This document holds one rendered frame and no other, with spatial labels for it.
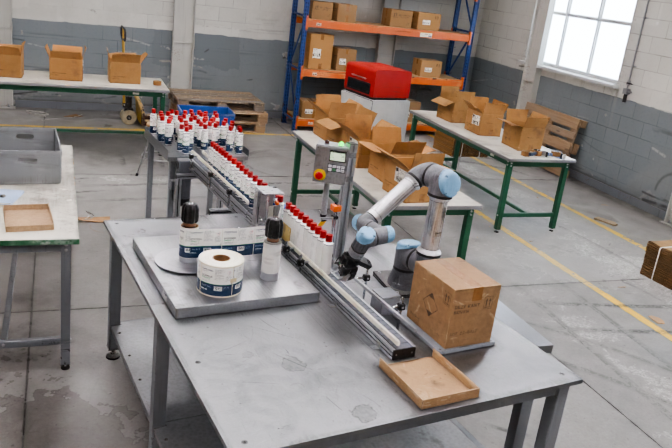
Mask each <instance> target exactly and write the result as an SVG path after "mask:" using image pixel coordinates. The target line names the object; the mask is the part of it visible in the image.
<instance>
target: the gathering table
mask: <svg viewBox="0 0 672 448"><path fill-rule="evenodd" d="M144 129H145V132H144V137H145V138H146V139H147V140H148V163H147V187H146V211H145V218H151V208H152V185H153V163H154V148H155V149H156V150H157V151H158V152H159V153H160V154H161V155H162V156H163V157H164V158H165V159H166V160H167V161H168V162H169V172H168V192H167V211H166V217H173V203H174V201H173V199H174V191H173V199H172V190H171V189H170V188H169V181H170V179H175V166H176V161H177V158H188V157H189V154H192V153H191V152H189V154H188V155H184V154H182V152H178V151H177V142H175V136H173V141H172V143H171V146H166V145H164V143H161V142H160V141H158V139H157V127H156V135H152V134H151V133H150V127H144ZM193 151H195V152H196V153H197V154H198V155H199V156H200V157H204V158H205V159H206V160H208V158H207V157H206V156H205V155H204V154H203V153H202V151H200V149H199V148H196V146H195V145H194V142H193ZM229 154H230V155H232V158H237V162H238V161H239V162H242V165H243V160H248V157H249V149H247V148H246V147H245V146H244V145H243V146H242V154H241V155H238V154H235V152H234V149H233V150H232V153H229ZM212 202H213V193H212V192H211V191H210V190H209V189H208V191H207V206H206V215H208V209H212Z"/></svg>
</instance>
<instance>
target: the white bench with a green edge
mask: <svg viewBox="0 0 672 448"><path fill-rule="evenodd" d="M61 148H62V180H61V183H60V184H26V185H0V189H10V190H23V191H24V194H23V195H22V196H20V197H19V198H18V199H17V200H16V201H15V202H14V203H13V204H12V205H18V204H48V203H49V206H50V210H51V213H52V216H53V220H54V230H45V231H26V232H6V230H5V222H4V215H3V205H0V253H13V254H12V262H11V269H10V276H9V283H8V290H7V297H6V304H5V312H4V319H3V326H2V333H1V340H0V349H5V348H19V347H32V346H44V345H56V344H60V366H61V365H62V366H61V369H62V370H68V369H69V368H70V366H69V365H70V340H71V338H70V317H71V249H72V247H71V245H74V244H79V226H78V213H77V200H76V187H75V174H74V160H73V147H72V145H61ZM28 252H61V335H60V336H47V337H34V338H21V339H8V331H9V323H10V315H11V307H12V299H13V291H14V283H15V274H16V266H17V258H18V253H28Z"/></svg>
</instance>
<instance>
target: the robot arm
mask: <svg viewBox="0 0 672 448"><path fill-rule="evenodd" d="M424 186H426V187H428V193H427V195H428V196H429V198H430V200H429V205H428V210H427V216H426V221H425V226H424V231H423V236H422V241H421V243H420V242H419V241H417V240H412V239H403V240H400V241H398V243H397V246H396V252H395V258H394V264H393V269H392V270H391V272H390V274H389V276H388V279H387V283H388V285H390V286H391V287H393V288H395V289H398V290H403V291H411V286H412V280H413V274H414V268H415V262H416V261H422V260H433V259H439V258H440V257H441V251H440V250H439V245H440V240H441V235H442V230H443V225H444V220H445V215H446V211H447V206H448V202H449V201H450V200H452V198H453V197H454V196H455V195H456V194H457V192H459V190H460V186H461V181H460V177H459V176H458V174H457V173H455V172H454V171H452V170H451V169H447V168H445V167H443V166H440V165H438V164H436V163H434V162H426V163H423V164H420V165H418V166H416V167H414V168H413V169H411V170H410V171H409V172H407V173H406V174H405V178H404V179H403V180H402V181H401V182H400V183H398V184H397V185H396V186H395V187H394V188H393V189H392V190H391V191H390V192H388V193H387V194H386V195H385V196H384V197H383V198H382V199H381V200H379V201H378V202H377V203H376V204H375V205H374V206H373V207H372V208H371V209H369V210H368V211H367V212H366V213H365V214H364V215H363V214H357V215H355V216H354V217H353V219H352V227H353V228H354V229H355V230H357V231H358V232H357V234H356V237H355V238H354V240H353V242H352V244H351V245H350V247H349V249H348V251H347V252H344V253H343V254H342V256H341V257H338V258H337V260H338V259H339V262H337V260H336V262H335V263H334V264H337V265H338V266H339V267H338V269H339V270H338V271H336V272H335V274H336V275H340V276H341V278H339V279H338V281H342V282H347V281H350V280H352V279H354V278H355V276H356V274H357V271H358V265H359V266H361V267H364V268H366V269H368V270H369V269H370V268H372V264H371V261H370V260H369V259H367V258H365V257H364V255H365V253H366V252H367V250H368V249H369V248H370V247H373V246H377V245H381V244H387V243H389V242H392V241H393V240H394V239H395V231H394V229H393V228H392V227H391V226H381V225H379V224H378V223H379V222H381V221H382V220H383V219H384V218H385V217H386V216H387V215H388V214H389V213H391V212H392V211H393V210H394V209H395V208H396V207H397V206H398V205H399V204H400V203H402V202H403V201H404V200H405V199H406V198H407V197H408V196H409V195H410V194H412V193H413V192H414V191H415V190H419V189H420V188H422V187H424Z"/></svg>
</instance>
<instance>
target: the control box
mask: <svg viewBox="0 0 672 448"><path fill-rule="evenodd" d="M324 143H325V141H323V140H319V141H318V143H317V144H316V151H315V160H314V169H313V177H312V181H317V182H324V183H331V184H337V185H345V182H346V171H347V164H348V158H349V148H348V147H346V144H344V147H339V143H337V142H329V143H330V145H325V144H324ZM330 150H337V151H344V152H347V155H346V163H341V162H334V161H329V155H330ZM328 163H329V164H335V165H342V166H346V168H345V174H343V173H336V172H330V171H327V167H328ZM317 172H321V173H322V174H323V177H322V179H320V180H318V179H316V177H315V174H316V173H317Z"/></svg>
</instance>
